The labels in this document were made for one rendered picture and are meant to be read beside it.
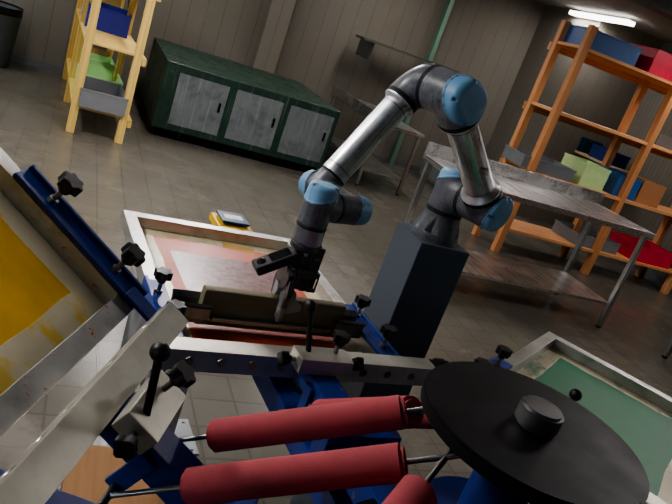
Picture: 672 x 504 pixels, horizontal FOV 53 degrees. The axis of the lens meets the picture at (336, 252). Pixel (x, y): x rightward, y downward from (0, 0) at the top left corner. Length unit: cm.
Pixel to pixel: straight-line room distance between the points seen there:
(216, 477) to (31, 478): 23
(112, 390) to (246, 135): 666
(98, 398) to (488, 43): 1011
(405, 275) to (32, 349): 128
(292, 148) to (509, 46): 452
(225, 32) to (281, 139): 225
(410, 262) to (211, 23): 756
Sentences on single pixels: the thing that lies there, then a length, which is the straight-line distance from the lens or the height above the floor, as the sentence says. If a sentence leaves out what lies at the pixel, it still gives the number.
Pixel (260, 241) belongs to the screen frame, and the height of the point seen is 98.
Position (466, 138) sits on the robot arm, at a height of 155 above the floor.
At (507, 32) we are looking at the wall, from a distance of 1094.
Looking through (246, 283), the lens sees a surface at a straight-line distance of 195.
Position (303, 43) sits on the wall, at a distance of 966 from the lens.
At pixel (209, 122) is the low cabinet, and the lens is 746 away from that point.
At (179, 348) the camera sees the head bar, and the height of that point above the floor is 104.
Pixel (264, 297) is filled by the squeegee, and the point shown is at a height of 106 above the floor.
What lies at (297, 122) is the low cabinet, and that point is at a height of 55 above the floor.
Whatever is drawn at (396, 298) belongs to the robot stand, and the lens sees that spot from 211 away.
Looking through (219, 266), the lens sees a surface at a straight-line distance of 201.
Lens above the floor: 172
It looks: 18 degrees down
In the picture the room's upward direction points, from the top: 20 degrees clockwise
